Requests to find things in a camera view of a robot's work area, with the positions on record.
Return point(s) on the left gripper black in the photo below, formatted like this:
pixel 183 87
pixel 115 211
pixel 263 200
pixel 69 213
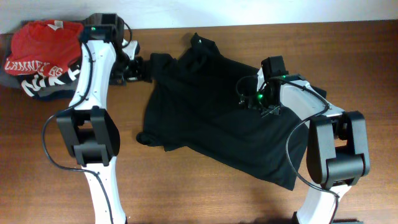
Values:
pixel 136 72

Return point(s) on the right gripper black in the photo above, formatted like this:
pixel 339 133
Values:
pixel 251 102

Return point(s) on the black t-shirt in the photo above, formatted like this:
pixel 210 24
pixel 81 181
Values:
pixel 195 104

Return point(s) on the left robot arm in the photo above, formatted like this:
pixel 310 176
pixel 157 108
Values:
pixel 89 133

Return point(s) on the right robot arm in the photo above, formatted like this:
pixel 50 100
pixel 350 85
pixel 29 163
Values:
pixel 337 146

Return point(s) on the red folded shirt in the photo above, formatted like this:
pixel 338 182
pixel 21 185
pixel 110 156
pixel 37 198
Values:
pixel 48 48

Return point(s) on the dark blue folded garment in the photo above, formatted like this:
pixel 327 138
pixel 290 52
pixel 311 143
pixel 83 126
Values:
pixel 57 95

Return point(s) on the black white lettered shirt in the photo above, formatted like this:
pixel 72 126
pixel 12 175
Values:
pixel 37 85

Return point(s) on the grey folded garment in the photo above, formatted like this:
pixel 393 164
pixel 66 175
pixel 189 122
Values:
pixel 8 80

